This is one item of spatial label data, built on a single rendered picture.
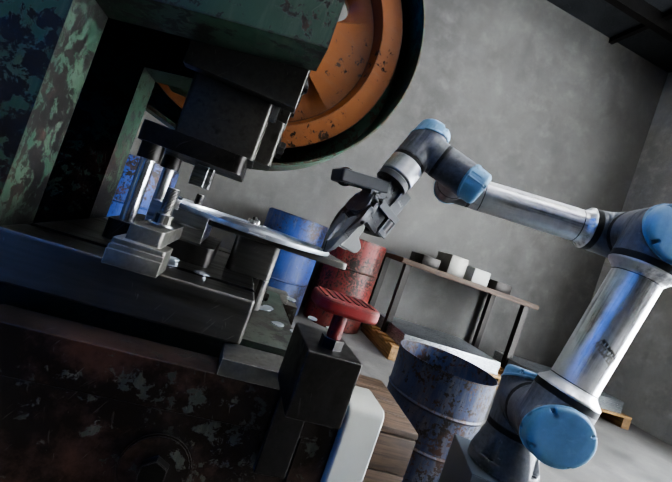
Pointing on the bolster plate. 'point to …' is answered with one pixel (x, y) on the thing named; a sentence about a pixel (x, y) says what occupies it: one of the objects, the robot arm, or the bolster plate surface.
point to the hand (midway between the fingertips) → (326, 245)
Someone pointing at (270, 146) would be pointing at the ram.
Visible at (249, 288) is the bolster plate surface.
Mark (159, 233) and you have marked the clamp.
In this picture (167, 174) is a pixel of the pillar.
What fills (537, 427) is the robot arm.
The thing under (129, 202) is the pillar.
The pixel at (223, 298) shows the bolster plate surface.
